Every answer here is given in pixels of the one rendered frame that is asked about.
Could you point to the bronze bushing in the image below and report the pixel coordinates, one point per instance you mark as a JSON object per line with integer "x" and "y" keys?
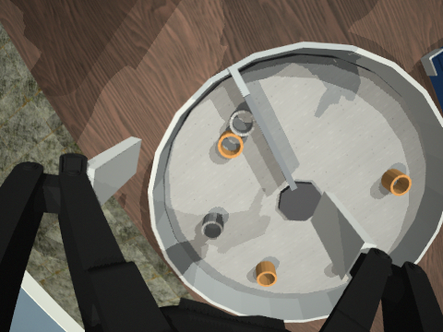
{"x": 230, "y": 153}
{"x": 401, "y": 187}
{"x": 264, "y": 279}

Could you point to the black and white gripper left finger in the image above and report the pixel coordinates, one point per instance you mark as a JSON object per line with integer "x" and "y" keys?
{"x": 112, "y": 296}

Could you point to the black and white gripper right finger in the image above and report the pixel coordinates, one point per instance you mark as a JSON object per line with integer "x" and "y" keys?
{"x": 352, "y": 251}

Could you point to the grey metal ring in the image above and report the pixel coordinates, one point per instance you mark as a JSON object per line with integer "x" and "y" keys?
{"x": 209, "y": 233}
{"x": 249, "y": 130}

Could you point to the blue plastic crate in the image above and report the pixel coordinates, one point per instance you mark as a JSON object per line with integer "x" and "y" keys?
{"x": 433, "y": 65}

